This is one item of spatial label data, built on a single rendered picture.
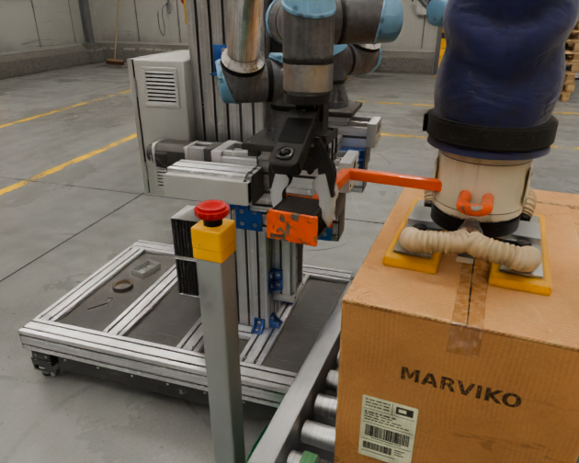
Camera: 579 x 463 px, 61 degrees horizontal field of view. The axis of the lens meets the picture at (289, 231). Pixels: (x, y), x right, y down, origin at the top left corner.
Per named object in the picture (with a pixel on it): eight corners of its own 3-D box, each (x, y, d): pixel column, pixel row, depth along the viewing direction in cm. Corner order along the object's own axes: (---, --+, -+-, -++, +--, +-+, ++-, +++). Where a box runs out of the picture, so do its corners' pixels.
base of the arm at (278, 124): (257, 141, 142) (256, 106, 138) (274, 129, 155) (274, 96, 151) (308, 144, 138) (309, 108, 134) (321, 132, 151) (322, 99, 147)
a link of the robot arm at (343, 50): (307, 77, 187) (307, 39, 181) (335, 74, 194) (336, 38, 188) (325, 82, 178) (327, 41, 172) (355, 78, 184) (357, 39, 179)
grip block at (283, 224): (315, 247, 78) (316, 218, 76) (266, 238, 81) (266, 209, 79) (333, 227, 85) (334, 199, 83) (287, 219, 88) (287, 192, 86)
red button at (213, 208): (220, 232, 95) (218, 214, 94) (188, 227, 98) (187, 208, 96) (236, 219, 101) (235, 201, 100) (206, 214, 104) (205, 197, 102)
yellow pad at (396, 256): (435, 276, 91) (438, 251, 89) (381, 265, 94) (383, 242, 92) (456, 209, 119) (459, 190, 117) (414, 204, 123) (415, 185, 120)
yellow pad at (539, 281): (550, 298, 84) (557, 272, 82) (487, 286, 88) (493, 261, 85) (542, 222, 112) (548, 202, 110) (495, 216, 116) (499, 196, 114)
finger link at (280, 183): (289, 208, 89) (307, 163, 84) (276, 220, 84) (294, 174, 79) (275, 200, 89) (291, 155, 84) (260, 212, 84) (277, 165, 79)
